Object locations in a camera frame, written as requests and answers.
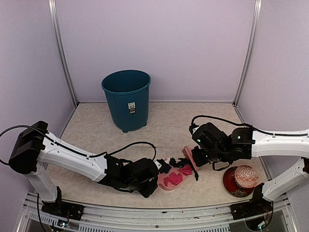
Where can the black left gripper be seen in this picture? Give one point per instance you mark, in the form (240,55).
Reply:
(153,186)

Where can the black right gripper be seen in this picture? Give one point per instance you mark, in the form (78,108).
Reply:
(199,160)

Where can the pink plastic dustpan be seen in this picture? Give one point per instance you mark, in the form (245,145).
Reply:
(170,186)

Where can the pink hand brush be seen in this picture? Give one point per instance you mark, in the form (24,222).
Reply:
(188,155)

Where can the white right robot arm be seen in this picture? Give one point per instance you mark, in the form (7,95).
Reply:
(246,142)

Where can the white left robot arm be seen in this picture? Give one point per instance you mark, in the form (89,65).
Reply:
(36,146)

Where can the front mixed scrap pile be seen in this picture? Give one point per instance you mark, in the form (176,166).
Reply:
(182,166)

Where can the dark red bowl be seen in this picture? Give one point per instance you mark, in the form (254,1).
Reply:
(231,185)

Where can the red white patterned bowl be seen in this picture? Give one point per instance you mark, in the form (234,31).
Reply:
(246,176)

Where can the teal plastic waste bin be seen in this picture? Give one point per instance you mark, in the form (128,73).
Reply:
(127,95)

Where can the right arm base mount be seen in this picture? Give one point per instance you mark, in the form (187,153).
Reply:
(257,205)

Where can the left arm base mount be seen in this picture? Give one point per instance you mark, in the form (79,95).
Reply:
(62,208)

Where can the aluminium front rail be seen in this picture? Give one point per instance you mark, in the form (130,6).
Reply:
(100,218)

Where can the right aluminium corner post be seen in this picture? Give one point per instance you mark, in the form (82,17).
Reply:
(249,51)

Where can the aluminium corner post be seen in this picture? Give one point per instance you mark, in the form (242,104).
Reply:
(61,52)
(249,51)

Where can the left aluminium corner post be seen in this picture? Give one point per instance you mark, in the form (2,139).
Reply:
(61,52)

